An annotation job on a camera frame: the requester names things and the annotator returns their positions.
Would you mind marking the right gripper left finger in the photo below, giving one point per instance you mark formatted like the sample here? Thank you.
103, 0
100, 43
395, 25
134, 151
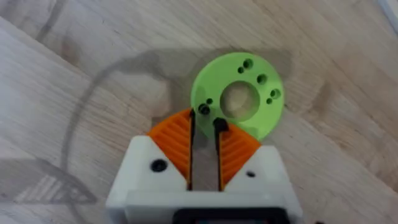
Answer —
146, 168

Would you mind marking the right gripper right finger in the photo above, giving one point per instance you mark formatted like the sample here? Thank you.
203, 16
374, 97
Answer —
258, 168

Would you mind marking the black screw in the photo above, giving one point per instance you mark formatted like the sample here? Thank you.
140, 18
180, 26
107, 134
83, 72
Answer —
204, 109

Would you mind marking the green disc with holes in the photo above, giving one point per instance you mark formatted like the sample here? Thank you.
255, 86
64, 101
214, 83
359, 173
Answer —
217, 74

